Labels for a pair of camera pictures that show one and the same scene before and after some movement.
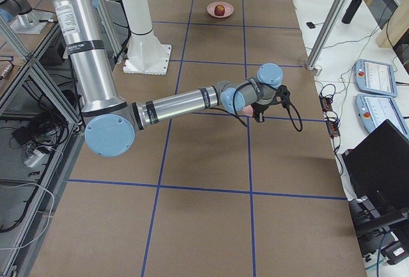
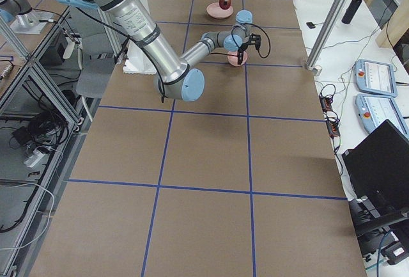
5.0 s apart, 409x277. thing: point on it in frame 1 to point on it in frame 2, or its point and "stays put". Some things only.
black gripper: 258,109 to 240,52
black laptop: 378,167 stays put
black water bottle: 352,8 stays put
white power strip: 34,158 stays put
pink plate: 229,9 stays put
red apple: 219,10 to 222,4
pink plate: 248,110 to 233,59
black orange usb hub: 331,118 stays put
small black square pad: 310,25 stays put
